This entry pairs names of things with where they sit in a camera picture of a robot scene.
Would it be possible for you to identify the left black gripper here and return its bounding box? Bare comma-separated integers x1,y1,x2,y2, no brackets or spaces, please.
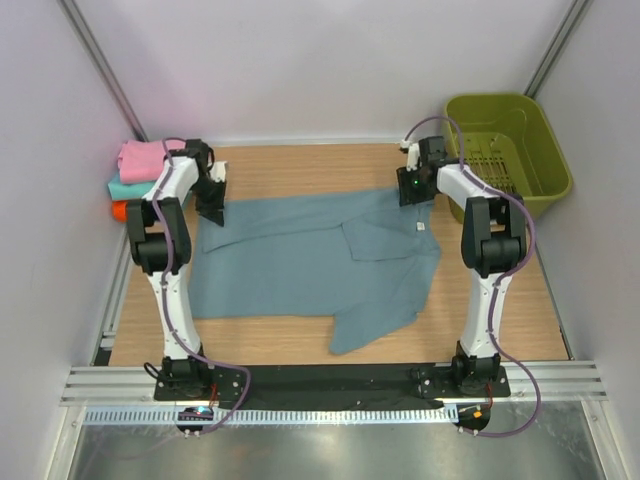
190,177,227,227

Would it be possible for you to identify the grey-blue t-shirt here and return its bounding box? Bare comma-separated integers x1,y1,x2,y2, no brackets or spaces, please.
189,188,441,355

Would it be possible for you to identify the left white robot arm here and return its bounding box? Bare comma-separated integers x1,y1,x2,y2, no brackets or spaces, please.
126,139,227,400

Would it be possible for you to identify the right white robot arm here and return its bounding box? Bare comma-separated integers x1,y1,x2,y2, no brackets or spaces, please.
396,136,528,396

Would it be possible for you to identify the pink folded t-shirt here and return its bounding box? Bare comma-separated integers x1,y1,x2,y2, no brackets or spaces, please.
117,140,166,185

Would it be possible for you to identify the orange folded t-shirt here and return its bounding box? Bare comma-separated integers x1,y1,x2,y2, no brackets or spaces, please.
111,200,129,223

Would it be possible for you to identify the turquoise folded t-shirt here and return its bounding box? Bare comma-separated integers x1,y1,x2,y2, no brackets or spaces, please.
107,173,155,201

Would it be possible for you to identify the green plastic basket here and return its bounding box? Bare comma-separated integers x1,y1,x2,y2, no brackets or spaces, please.
444,93,573,220

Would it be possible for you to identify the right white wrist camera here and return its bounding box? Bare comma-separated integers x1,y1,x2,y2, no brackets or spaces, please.
399,140,420,171

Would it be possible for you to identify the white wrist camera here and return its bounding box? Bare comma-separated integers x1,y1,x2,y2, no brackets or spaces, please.
209,160,228,183
399,140,420,171

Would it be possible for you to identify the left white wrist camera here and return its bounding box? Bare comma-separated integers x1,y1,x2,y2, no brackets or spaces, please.
209,160,228,183

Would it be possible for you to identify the left aluminium rail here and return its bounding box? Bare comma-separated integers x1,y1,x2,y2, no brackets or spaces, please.
90,231,133,367

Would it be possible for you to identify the aluminium rail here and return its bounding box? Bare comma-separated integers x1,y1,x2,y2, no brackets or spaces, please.
90,231,133,367
60,361,607,406

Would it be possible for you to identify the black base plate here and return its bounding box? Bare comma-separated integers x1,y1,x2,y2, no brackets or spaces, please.
143,360,511,412

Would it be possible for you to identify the white slotted cable duct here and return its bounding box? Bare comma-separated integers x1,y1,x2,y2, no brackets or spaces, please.
84,405,458,427

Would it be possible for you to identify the right corner aluminium post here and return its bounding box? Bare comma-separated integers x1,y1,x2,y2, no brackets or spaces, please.
523,0,594,99

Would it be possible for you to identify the corner aluminium post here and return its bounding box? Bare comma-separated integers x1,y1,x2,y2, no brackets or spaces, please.
523,0,594,99
57,0,148,141

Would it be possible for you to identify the front aluminium rail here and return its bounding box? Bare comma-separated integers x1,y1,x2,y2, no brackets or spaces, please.
60,361,607,406

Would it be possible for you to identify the left corner aluminium post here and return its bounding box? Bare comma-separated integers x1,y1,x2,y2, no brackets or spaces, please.
57,0,148,141

